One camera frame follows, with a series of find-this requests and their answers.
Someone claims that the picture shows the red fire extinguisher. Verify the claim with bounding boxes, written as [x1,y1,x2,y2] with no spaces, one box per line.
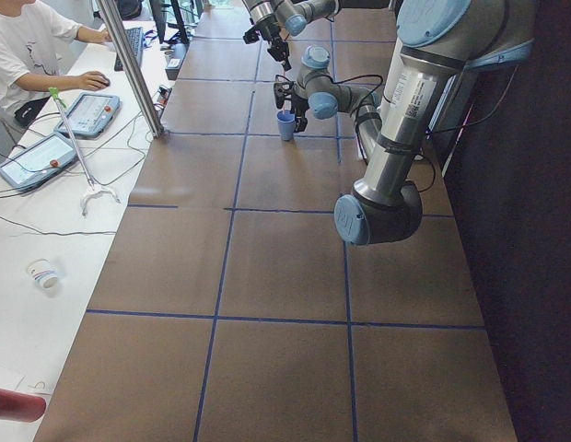
[0,389,47,423]

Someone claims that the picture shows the black keyboard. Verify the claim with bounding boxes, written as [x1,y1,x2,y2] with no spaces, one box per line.
[113,27,144,72]

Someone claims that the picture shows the grabber reaching tool stick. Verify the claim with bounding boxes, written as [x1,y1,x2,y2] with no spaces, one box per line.
[49,87,121,216]

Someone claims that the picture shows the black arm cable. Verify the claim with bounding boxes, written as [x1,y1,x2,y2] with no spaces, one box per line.
[331,74,494,194]

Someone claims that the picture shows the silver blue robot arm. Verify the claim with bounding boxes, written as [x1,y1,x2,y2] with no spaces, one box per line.
[274,1,538,245]
[243,0,402,72]

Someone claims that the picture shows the teach pendant tablet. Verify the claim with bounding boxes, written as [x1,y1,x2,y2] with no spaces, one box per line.
[0,133,77,191]
[62,92,121,139]

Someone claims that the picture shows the white paper cup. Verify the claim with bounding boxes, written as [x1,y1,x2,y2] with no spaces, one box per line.
[26,259,61,290]

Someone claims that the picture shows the pink chopstick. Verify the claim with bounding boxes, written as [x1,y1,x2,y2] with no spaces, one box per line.
[282,72,290,111]

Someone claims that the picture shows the near teach pendant tablet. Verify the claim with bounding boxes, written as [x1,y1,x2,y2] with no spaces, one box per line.
[0,133,77,191]

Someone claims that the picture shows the aluminium frame post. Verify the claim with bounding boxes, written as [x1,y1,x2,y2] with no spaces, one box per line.
[97,0,164,138]

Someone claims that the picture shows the black power adapter box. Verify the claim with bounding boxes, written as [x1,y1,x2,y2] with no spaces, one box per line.
[164,43,189,81]

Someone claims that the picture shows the blue ribbed plastic cup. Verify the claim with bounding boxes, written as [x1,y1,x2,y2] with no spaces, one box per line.
[276,110,296,141]

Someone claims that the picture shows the black monitor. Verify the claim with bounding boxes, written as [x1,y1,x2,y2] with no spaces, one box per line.
[148,0,189,45]

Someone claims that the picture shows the person in white shirt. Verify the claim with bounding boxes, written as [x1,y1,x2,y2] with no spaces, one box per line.
[0,1,111,127]

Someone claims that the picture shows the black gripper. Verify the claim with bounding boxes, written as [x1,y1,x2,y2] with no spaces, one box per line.
[273,56,309,133]
[243,16,290,63]

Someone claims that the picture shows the far teach pendant tablet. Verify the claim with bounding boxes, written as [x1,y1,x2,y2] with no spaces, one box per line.
[62,92,121,139]

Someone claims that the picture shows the black computer mouse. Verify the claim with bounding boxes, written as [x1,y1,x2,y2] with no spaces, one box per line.
[96,77,111,89]

